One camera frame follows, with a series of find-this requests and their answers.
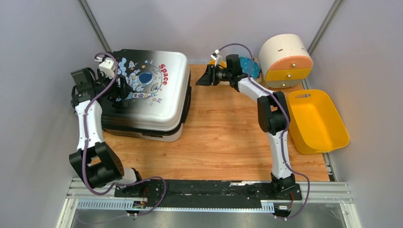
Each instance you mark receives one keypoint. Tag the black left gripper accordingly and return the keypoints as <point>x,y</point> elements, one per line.
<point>122,92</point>

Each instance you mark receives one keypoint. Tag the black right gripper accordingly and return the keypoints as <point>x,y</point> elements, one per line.
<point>210,77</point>

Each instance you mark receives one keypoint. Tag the black white space suitcase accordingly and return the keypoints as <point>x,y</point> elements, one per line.
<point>159,103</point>

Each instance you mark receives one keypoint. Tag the yellow plastic basket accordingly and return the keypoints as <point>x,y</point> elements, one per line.
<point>315,125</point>

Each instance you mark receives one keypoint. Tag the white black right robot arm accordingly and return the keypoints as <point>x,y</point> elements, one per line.
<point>273,117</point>

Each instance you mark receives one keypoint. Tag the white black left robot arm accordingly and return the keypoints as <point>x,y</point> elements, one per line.
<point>94,161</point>

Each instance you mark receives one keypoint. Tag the small yellow bowl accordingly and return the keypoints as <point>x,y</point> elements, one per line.
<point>222,65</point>

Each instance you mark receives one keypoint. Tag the blue dotted plate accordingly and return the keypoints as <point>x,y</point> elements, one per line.
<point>251,66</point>

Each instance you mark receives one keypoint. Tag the cream round drawer cabinet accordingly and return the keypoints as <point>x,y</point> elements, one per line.
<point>284,61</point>

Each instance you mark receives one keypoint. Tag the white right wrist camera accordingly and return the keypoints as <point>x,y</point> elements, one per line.
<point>216,57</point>

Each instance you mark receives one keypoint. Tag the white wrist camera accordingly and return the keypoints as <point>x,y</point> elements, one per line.
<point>107,67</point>
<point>216,57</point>

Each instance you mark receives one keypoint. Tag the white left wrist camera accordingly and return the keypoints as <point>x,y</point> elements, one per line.
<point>107,67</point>

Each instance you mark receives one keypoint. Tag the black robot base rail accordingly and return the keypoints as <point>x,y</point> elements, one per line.
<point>211,195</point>

